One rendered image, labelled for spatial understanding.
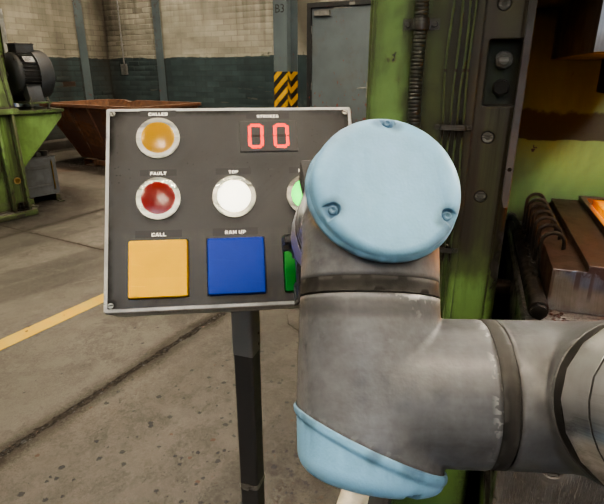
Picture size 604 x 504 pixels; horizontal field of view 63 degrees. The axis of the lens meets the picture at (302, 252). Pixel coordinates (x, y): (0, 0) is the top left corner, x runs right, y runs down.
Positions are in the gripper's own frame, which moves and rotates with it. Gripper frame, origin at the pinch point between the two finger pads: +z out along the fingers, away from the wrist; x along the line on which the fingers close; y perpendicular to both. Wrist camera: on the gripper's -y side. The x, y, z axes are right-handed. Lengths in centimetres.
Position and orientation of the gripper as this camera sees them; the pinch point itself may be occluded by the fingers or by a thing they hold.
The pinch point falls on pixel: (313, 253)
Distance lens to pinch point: 64.6
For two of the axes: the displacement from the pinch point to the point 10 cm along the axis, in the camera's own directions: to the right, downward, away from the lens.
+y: 0.5, 9.8, -1.7
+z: -0.9, 1.8, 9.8
